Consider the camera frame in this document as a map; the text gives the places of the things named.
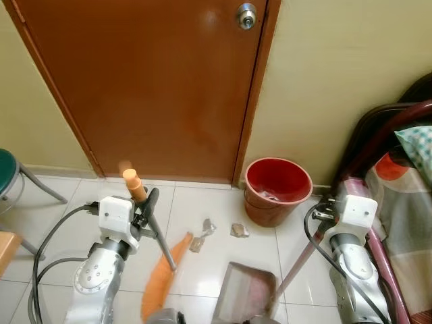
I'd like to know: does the orange bristle broom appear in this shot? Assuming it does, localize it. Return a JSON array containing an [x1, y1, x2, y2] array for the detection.
[[121, 167, 194, 322]]

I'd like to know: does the grey dustpan with pink handle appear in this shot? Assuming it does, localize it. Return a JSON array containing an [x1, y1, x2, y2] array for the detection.
[[213, 202, 335, 324]]

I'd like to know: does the red plastic bucket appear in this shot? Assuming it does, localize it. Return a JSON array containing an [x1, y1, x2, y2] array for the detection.
[[244, 157, 314, 228]]

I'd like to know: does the small tan paper scrap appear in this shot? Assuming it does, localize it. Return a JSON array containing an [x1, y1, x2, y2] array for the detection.
[[189, 236, 206, 254]]

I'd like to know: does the crumpled silver wrapper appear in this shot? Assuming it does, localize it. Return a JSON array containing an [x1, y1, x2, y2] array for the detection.
[[199, 218, 217, 238]]

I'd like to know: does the patterned grey red bed blanket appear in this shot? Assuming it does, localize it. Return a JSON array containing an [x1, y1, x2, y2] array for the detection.
[[367, 150, 432, 319]]

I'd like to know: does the crumpled beige paper ball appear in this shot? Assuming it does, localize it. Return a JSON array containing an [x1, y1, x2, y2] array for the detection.
[[231, 223, 250, 239]]

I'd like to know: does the dark brown wooden headboard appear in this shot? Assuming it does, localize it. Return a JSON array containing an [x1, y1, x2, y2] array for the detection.
[[336, 72, 432, 180]]

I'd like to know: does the grey robot leg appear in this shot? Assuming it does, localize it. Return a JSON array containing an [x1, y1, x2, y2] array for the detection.
[[149, 307, 187, 324]]

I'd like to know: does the green checked pillow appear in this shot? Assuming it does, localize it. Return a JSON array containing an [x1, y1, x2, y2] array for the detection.
[[394, 124, 432, 184]]

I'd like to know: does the brown wooden door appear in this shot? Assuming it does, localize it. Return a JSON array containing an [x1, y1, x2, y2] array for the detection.
[[12, 0, 269, 184]]

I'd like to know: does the light wooden table corner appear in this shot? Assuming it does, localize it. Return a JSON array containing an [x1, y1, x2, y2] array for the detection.
[[0, 232, 22, 278]]

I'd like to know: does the silver round door knob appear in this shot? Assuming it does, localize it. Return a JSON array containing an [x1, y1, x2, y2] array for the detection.
[[236, 3, 258, 30]]

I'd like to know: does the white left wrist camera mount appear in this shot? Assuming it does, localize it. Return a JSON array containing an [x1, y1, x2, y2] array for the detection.
[[99, 196, 136, 238]]

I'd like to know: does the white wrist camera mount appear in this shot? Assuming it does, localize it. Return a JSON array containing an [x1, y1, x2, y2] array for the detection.
[[335, 179, 378, 236], [99, 196, 136, 238]]

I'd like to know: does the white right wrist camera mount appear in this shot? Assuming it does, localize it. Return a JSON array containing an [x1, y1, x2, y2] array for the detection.
[[335, 179, 378, 236]]

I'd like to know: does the grey left arm cable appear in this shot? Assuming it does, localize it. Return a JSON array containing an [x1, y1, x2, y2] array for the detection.
[[27, 202, 103, 324]]

